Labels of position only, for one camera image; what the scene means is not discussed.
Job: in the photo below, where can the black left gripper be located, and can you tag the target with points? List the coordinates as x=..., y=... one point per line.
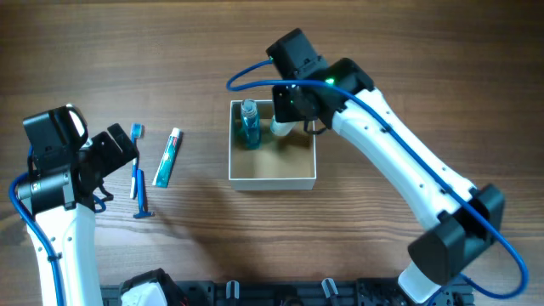
x=116, y=156

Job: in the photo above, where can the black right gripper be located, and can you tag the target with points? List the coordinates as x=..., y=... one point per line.
x=288, y=108

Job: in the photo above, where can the white bamboo conditioner tube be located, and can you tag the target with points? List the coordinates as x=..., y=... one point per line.
x=281, y=129

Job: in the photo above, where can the blue mouthwash bottle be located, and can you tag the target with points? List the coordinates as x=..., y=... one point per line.
x=251, y=123

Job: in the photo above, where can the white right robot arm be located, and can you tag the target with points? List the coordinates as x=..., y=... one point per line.
x=460, y=221

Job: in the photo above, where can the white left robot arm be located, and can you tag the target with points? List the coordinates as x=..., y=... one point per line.
x=64, y=243

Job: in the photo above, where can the blue toothbrush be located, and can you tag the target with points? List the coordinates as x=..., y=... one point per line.
x=136, y=133

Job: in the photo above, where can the blue disposable razor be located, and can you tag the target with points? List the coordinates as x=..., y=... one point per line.
x=140, y=194

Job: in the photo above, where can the teal toothpaste tube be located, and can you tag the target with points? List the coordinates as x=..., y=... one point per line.
x=165, y=168

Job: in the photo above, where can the white cardboard box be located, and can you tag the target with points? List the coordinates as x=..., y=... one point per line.
x=279, y=163

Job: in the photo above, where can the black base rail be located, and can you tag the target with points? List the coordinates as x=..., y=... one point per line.
x=158, y=288

